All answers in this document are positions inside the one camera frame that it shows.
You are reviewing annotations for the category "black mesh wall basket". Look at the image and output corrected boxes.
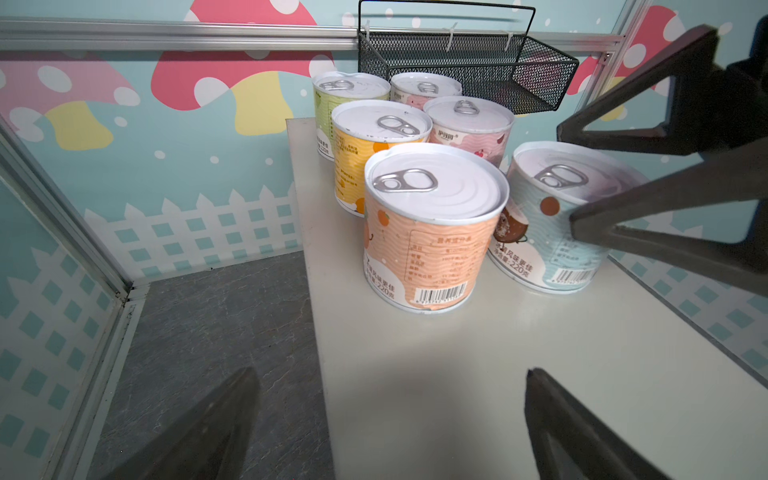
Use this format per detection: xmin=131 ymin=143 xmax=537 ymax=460
xmin=356 ymin=1 xmax=580 ymax=114

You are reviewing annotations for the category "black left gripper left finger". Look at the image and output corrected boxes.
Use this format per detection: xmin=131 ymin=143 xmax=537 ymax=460
xmin=105 ymin=367 xmax=260 ymax=479

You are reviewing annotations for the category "brown label can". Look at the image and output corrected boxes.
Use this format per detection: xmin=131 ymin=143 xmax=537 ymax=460
xmin=363 ymin=143 xmax=510 ymax=314

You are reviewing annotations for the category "pink white label can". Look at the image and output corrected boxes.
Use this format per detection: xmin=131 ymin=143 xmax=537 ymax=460
xmin=423 ymin=96 xmax=516 ymax=168

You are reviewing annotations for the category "yellow label can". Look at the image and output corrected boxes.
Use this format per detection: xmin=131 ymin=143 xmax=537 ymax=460
xmin=331 ymin=100 xmax=433 ymax=217

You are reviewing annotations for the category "grey metal cabinet counter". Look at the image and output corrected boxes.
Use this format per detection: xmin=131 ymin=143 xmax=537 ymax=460
xmin=287 ymin=118 xmax=767 ymax=479

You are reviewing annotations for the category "white lid can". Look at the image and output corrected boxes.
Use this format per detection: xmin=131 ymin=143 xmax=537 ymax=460
xmin=488 ymin=141 xmax=647 ymax=294

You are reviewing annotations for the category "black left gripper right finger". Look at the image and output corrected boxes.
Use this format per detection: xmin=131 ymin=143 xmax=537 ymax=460
xmin=524 ymin=368 xmax=667 ymax=479

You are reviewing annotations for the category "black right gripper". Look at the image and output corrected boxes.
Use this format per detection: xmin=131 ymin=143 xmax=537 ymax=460
xmin=556 ymin=14 xmax=768 ymax=299

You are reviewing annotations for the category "green label can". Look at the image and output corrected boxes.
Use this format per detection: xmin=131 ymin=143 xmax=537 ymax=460
xmin=312 ymin=71 xmax=391 ymax=161

